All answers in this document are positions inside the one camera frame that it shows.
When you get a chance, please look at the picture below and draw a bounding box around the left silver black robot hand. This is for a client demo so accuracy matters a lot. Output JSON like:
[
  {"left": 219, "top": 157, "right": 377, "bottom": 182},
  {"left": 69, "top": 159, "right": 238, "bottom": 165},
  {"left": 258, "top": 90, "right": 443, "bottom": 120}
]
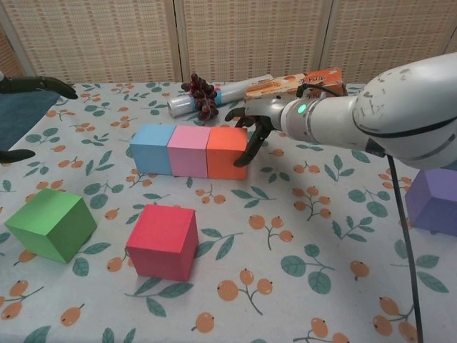
[{"left": 0, "top": 73, "right": 79, "bottom": 164}]

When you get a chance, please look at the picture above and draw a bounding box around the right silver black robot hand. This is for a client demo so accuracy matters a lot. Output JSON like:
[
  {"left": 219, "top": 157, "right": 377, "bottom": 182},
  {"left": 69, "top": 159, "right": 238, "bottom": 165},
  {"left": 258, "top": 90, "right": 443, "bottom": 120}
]
[{"left": 225, "top": 95, "right": 286, "bottom": 168}]

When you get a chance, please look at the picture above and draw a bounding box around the orange foam cube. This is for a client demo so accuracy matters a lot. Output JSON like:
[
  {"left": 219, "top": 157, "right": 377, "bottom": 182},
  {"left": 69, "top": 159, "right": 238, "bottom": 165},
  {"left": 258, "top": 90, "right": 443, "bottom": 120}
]
[{"left": 206, "top": 127, "right": 248, "bottom": 181}]

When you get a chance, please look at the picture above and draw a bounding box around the pink foam cube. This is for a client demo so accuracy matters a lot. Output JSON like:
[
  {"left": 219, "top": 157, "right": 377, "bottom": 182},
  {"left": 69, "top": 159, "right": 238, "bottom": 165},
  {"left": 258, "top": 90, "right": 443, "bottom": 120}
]
[{"left": 166, "top": 125, "right": 212, "bottom": 179}]

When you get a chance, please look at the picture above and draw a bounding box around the light blue foam cube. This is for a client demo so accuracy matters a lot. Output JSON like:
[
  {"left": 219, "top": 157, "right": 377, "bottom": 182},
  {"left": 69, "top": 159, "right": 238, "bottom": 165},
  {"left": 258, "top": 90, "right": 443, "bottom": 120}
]
[{"left": 129, "top": 124, "right": 176, "bottom": 176}]

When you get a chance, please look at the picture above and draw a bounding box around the green foam cube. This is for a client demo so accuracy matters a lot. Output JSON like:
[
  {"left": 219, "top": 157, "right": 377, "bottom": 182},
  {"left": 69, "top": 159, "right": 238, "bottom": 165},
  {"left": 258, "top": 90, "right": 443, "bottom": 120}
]
[{"left": 4, "top": 188, "right": 99, "bottom": 264}]

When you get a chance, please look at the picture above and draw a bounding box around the red foam cube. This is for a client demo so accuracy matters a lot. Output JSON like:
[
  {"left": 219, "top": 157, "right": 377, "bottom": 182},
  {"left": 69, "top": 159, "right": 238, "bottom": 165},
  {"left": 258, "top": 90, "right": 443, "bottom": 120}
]
[{"left": 125, "top": 204, "right": 199, "bottom": 283}]

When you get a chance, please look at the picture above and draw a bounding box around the purple foam cube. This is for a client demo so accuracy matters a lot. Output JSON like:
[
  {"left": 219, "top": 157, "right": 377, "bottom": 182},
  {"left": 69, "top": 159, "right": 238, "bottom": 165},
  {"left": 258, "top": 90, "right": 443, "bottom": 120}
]
[{"left": 404, "top": 166, "right": 457, "bottom": 237}]

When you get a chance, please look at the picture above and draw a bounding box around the orange biscuit box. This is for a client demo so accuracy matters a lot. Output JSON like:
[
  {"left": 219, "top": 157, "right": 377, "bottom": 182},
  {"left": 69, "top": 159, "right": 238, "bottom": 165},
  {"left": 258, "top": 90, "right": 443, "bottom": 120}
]
[{"left": 243, "top": 67, "right": 348, "bottom": 106}]

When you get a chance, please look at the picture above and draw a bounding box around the clear plastic wrap roll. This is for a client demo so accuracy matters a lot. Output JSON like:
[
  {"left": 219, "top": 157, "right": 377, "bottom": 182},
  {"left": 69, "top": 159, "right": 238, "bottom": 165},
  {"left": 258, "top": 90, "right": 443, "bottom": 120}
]
[{"left": 166, "top": 74, "right": 274, "bottom": 119}]

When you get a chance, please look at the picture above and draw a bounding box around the teal table cover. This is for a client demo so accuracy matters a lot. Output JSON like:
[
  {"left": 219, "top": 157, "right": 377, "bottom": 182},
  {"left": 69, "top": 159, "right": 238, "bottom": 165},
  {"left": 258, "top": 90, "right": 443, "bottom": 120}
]
[{"left": 0, "top": 85, "right": 60, "bottom": 151}]

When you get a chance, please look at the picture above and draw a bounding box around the dark red grape bunch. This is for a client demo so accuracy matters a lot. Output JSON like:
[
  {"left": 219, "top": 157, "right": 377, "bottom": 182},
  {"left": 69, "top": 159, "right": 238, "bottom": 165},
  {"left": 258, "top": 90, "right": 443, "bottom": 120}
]
[{"left": 181, "top": 73, "right": 219, "bottom": 121}]

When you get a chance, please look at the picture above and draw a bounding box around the bamboo folding screen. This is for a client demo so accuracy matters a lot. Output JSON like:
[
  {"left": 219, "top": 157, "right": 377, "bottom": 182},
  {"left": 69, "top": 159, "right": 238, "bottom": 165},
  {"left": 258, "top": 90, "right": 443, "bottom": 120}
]
[{"left": 0, "top": 0, "right": 457, "bottom": 86}]

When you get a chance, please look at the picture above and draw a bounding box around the floral print tablecloth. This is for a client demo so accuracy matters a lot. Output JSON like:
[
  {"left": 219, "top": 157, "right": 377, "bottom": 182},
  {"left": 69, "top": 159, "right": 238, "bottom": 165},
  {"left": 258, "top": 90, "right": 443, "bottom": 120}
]
[{"left": 0, "top": 81, "right": 457, "bottom": 343}]

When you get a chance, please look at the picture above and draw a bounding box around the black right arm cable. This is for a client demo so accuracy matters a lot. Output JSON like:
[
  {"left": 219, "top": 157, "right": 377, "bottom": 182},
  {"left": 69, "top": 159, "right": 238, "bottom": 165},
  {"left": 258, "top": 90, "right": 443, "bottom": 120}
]
[{"left": 296, "top": 82, "right": 426, "bottom": 343}]

